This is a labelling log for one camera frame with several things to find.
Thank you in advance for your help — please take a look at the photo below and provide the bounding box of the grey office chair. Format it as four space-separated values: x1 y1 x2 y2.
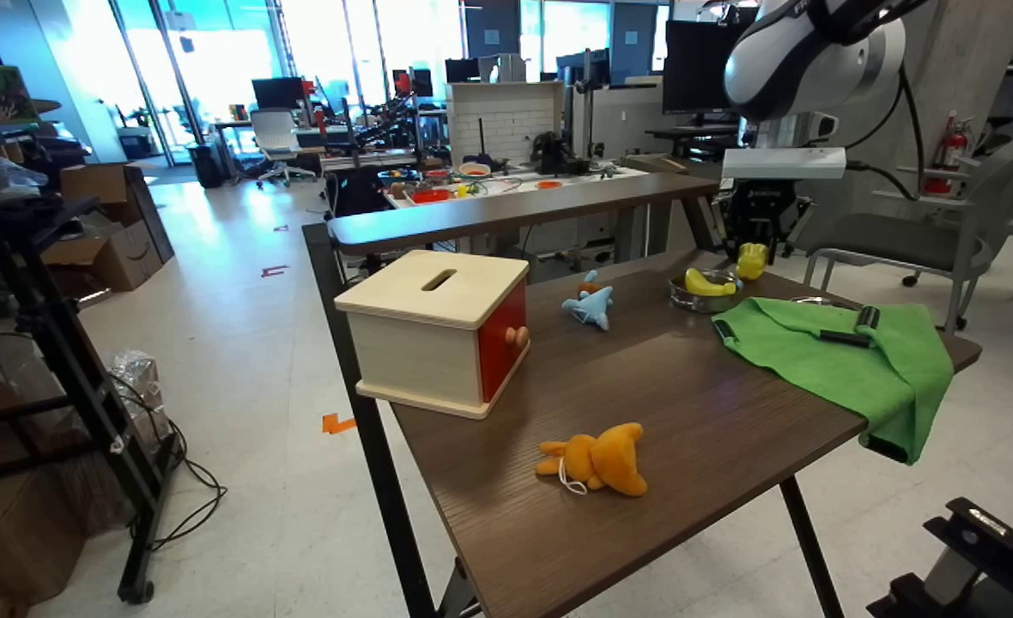
800 134 1013 336

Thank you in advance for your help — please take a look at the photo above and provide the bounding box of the black machine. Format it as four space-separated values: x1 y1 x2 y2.
531 127 585 180

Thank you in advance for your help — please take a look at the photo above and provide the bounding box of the blue plush toy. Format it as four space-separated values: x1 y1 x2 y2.
559 270 620 336

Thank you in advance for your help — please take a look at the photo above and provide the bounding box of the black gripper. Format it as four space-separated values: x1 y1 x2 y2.
729 180 810 262

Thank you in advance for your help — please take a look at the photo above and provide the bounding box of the black metal rack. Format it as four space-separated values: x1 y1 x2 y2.
0 149 188 609

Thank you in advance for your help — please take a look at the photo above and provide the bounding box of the green towel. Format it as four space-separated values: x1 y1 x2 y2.
709 297 960 466

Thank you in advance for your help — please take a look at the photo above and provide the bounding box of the white pegboard panel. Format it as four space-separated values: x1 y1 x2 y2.
448 78 568 165

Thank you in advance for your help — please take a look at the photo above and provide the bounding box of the large black monitor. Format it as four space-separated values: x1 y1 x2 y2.
659 15 753 116

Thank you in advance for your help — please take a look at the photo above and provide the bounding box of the clear plastic bag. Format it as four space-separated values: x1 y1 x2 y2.
100 348 179 465

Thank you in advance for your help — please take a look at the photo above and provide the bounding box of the yellow banana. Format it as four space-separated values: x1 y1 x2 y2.
683 265 742 301

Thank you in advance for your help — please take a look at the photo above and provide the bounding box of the white work table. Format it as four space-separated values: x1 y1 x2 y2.
381 159 658 217

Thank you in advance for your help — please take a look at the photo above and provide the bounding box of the small black monitor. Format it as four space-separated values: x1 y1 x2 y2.
248 76 311 114

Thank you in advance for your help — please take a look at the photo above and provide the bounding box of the brown table with black frame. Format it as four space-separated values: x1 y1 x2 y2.
300 169 986 618

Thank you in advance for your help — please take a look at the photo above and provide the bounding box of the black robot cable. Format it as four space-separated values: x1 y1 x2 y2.
845 67 929 190

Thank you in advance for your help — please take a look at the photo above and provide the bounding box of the open cardboard box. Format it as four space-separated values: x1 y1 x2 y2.
43 163 179 297

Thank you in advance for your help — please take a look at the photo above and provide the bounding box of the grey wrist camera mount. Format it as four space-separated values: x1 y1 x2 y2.
718 143 853 187

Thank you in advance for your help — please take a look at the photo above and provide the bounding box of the white office chair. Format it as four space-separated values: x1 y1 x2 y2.
248 106 321 190

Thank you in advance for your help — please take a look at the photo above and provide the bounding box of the orange plush toy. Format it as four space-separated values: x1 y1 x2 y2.
532 420 652 500

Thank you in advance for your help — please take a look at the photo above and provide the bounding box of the wooden box with red drawer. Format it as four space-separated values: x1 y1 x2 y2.
333 249 536 424

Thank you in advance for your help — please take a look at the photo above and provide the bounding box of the black floor cable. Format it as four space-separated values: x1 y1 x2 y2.
145 420 231 555

